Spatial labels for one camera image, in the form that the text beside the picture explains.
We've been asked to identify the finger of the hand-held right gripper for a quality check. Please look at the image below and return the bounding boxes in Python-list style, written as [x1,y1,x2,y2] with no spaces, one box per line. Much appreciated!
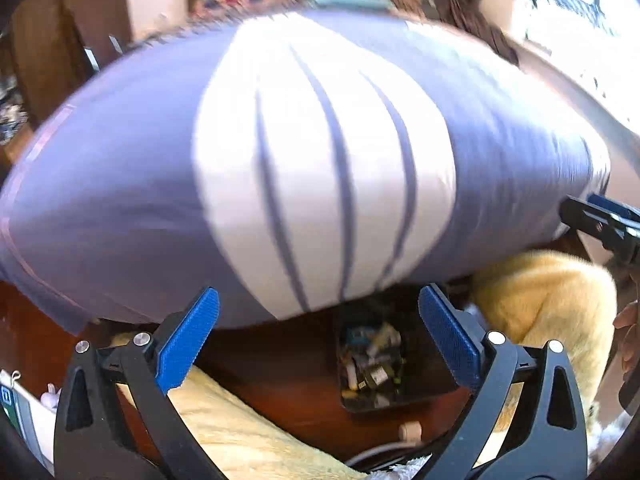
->
[586,193,640,227]
[559,196,640,267]

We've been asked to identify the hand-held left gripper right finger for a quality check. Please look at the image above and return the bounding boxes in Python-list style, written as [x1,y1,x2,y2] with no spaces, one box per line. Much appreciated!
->
[417,282,589,480]

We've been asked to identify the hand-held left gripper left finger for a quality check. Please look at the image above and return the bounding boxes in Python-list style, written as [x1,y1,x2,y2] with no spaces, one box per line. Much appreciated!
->
[52,286,228,480]

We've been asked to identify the black trash bin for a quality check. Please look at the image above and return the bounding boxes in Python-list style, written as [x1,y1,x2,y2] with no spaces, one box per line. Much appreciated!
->
[334,304,477,414]

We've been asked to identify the person's right hand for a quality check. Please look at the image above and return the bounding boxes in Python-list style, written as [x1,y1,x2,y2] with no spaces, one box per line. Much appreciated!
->
[613,299,640,379]

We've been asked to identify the white fluffy slipper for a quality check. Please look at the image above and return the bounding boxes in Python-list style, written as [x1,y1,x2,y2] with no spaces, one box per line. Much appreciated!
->
[587,402,627,467]
[389,454,434,477]

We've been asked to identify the yellow fluffy pants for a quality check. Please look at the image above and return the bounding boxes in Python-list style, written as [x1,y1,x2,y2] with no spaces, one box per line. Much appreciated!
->
[112,252,619,480]

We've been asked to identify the green white box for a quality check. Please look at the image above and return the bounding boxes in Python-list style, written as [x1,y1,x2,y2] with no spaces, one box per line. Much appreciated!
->
[0,384,57,477]

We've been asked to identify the purple white striped bedspread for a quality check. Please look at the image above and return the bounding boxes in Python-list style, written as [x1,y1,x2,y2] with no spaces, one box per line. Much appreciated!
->
[0,6,614,337]

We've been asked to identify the black drying rack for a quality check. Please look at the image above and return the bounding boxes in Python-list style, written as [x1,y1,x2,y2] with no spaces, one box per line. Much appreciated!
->
[529,0,622,37]

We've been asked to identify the white storage box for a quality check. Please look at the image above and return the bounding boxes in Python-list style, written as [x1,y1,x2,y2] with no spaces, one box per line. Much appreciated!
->
[482,0,532,42]

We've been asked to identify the brown curtain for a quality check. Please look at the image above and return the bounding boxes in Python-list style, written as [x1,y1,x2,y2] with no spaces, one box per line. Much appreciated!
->
[429,0,522,67]

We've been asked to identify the dark wooden wardrobe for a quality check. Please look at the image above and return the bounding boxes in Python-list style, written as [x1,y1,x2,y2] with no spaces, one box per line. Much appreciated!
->
[0,0,137,162]

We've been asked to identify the teal pillow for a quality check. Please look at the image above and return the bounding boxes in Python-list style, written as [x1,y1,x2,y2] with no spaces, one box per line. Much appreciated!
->
[307,0,397,16]

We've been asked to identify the white cable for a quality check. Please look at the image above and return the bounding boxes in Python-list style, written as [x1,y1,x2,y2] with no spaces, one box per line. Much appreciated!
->
[344,439,417,467]

